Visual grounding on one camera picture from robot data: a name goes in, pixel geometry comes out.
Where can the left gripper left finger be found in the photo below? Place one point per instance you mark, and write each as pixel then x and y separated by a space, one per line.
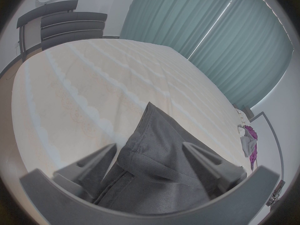
pixel 93 170

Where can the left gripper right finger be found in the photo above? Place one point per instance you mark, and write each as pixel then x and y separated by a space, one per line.
pixel 211 170

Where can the black shorts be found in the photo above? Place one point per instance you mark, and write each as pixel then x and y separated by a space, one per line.
pixel 152 167

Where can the grey garment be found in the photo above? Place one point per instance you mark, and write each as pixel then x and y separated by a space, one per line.
pixel 246 144

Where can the white garment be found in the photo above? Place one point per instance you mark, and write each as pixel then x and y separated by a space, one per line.
pixel 241 129

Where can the purple garment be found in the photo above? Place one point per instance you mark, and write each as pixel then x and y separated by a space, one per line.
pixel 252 132

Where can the white printed pillow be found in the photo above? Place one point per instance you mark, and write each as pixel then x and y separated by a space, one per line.
pixel 241 116

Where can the dark bedside table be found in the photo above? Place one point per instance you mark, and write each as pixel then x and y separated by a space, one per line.
pixel 247 110

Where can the bed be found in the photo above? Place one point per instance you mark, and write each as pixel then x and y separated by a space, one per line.
pixel 117 78

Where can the blue-green curtain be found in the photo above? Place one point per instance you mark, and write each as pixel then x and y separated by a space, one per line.
pixel 246 55
pixel 168 20

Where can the dark grey chest of drawers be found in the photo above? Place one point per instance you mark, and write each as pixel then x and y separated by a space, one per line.
pixel 72 29

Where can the dark grey dressing table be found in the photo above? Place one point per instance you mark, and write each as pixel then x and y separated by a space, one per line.
pixel 46 8

